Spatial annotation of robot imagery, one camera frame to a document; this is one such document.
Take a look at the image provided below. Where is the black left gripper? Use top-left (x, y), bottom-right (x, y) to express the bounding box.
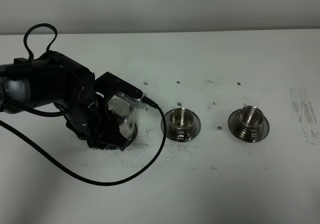
top-left (64, 95), bottom-right (127, 151)

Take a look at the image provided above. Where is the stainless steel teapot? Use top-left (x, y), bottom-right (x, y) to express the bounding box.
top-left (104, 95), bottom-right (137, 145)

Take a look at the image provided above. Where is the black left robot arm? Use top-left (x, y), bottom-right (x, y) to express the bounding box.
top-left (0, 51), bottom-right (130, 151)

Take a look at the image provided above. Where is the steel teapot saucer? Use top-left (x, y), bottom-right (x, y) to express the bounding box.
top-left (119, 122), bottom-right (138, 149)

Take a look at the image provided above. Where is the middle stainless steel teacup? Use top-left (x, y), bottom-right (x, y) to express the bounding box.
top-left (168, 108), bottom-right (195, 142)

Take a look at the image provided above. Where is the stainless steel teacup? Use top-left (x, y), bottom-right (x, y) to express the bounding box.
top-left (168, 108), bottom-right (195, 142)
top-left (237, 105), bottom-right (265, 137)

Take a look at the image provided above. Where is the middle stainless steel saucer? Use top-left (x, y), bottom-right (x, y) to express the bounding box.
top-left (160, 107), bottom-right (201, 142)

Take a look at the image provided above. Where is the stainless steel saucer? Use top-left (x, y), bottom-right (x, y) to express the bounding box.
top-left (228, 108), bottom-right (270, 143)
top-left (160, 107), bottom-right (201, 142)

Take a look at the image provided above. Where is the right stainless steel saucer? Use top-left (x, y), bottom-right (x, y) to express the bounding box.
top-left (228, 108), bottom-right (270, 143)

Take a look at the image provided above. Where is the right stainless steel teacup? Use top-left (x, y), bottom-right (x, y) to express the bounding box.
top-left (237, 105), bottom-right (265, 137)

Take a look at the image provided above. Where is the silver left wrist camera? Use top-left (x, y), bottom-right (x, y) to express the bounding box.
top-left (94, 72), bottom-right (147, 109)

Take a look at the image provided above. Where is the black left camera cable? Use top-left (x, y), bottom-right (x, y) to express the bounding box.
top-left (0, 23), bottom-right (167, 186)

